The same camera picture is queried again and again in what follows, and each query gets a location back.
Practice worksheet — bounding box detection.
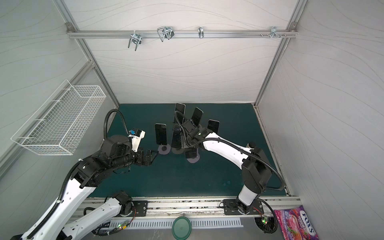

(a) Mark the green-edged phone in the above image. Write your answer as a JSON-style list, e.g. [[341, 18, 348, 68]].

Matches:
[[185, 148, 198, 159], [155, 124, 168, 146]]

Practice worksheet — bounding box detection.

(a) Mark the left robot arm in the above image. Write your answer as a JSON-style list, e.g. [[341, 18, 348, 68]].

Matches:
[[12, 109, 158, 240]]

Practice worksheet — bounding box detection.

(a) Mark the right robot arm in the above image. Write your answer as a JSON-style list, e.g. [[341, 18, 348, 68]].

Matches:
[[174, 110, 286, 215]]

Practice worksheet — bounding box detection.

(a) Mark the grey round stand left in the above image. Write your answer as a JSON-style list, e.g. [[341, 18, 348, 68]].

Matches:
[[158, 144, 172, 155]]

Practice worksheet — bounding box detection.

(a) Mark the back middle black phone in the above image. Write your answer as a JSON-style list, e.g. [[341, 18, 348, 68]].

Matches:
[[191, 107, 204, 127]]

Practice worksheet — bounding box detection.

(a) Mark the black phone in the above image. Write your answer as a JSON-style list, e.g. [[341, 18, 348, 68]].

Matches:
[[191, 107, 204, 127], [173, 103, 186, 124]]

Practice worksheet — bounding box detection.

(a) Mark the centre cracked phone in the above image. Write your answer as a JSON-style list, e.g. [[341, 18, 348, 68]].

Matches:
[[171, 125, 183, 149]]

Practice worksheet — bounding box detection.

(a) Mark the grey round stand centre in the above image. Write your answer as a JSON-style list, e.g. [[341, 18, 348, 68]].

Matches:
[[172, 148, 184, 155]]

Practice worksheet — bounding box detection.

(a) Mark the back left black phone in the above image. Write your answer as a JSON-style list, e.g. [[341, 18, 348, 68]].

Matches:
[[173, 103, 186, 124]]

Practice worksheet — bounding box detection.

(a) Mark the green table mat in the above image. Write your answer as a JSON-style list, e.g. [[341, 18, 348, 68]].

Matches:
[[93, 104, 272, 197]]

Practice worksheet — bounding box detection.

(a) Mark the small jar black lid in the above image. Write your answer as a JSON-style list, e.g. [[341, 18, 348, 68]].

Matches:
[[247, 142, 257, 149]]

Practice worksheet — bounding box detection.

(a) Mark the green round lid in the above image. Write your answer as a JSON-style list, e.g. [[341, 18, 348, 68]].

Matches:
[[172, 216, 192, 240]]

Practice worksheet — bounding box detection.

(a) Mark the metal hook clamp middle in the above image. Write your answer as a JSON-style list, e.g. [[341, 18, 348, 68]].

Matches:
[[157, 26, 175, 42]]

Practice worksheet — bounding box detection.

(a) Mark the metal hook clamp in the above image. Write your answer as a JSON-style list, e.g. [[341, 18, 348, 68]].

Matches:
[[260, 27, 286, 39], [157, 26, 175, 42], [128, 31, 142, 51]]

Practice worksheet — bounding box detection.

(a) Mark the metal hook clamp left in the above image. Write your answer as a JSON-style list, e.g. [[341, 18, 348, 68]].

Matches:
[[128, 31, 142, 51]]

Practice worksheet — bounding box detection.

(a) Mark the metal hook clamp right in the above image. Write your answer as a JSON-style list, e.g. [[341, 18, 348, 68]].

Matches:
[[260, 27, 286, 39]]

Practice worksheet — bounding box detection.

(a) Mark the pink candy bag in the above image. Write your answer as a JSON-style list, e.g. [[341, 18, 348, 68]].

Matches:
[[274, 206, 319, 240]]

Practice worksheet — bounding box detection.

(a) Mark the aluminium crossbar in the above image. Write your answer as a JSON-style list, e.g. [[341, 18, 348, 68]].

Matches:
[[67, 29, 298, 39]]

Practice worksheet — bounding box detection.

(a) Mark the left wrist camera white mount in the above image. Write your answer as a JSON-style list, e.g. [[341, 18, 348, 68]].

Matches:
[[128, 128, 146, 152]]

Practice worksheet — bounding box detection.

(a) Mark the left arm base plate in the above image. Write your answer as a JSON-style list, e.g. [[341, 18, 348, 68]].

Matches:
[[118, 201, 148, 217]]

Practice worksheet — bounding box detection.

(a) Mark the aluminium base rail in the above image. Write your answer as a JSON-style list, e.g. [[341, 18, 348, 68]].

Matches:
[[68, 196, 302, 230]]

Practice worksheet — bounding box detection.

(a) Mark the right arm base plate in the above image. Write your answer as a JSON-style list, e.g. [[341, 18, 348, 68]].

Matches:
[[219, 199, 264, 216]]

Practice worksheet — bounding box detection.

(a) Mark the white wire basket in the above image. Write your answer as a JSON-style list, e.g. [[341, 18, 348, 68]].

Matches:
[[11, 80, 106, 156]]

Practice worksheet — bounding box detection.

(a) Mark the metal ring clamp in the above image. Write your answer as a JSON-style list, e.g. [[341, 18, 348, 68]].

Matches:
[[198, 27, 204, 39]]

